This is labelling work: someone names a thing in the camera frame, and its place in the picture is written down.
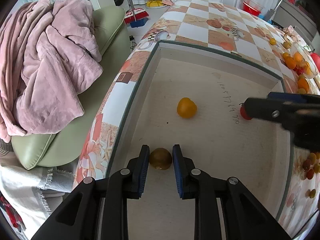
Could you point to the grey white fringed throw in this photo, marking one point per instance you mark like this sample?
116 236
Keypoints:
25 180

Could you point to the white shallow box tray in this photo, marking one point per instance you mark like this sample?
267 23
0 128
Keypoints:
225 155

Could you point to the orange cherry tomato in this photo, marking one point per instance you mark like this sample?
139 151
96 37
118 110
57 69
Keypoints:
286 55

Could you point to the yellow basin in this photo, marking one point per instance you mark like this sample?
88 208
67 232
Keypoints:
153 3

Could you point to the blue dustpan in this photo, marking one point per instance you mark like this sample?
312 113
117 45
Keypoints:
138 24

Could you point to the pink fleece blanket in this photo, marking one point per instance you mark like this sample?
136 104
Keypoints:
50 67

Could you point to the red patterned cloth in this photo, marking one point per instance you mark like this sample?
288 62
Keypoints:
10 212

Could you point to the grey cabinet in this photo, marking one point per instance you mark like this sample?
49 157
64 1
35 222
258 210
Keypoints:
295 17

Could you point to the clear glass bowl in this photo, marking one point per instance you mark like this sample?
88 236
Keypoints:
308 55

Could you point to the orange mandarin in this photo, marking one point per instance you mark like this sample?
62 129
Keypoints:
298 57
290 63
303 83

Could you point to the red ball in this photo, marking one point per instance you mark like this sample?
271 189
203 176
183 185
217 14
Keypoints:
316 60

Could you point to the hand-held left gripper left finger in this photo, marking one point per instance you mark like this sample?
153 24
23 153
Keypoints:
143 170

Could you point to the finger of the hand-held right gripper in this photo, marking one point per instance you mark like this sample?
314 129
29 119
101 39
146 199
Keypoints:
260 108
287 97

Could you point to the printed checkered tablecloth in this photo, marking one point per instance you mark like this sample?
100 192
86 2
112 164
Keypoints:
200 22

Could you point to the olive brown round fruit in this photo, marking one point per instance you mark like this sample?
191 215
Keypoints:
160 158
312 193
287 45

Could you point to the red plastic bucket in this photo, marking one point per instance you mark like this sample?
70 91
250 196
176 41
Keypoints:
251 7

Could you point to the red broom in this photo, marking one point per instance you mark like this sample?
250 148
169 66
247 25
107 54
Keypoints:
136 15

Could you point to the green leather sofa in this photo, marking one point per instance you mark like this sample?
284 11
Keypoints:
110 22

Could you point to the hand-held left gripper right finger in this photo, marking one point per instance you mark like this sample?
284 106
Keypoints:
178 172

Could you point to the yellow green round fruit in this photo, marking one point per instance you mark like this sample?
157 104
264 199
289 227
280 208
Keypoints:
302 91

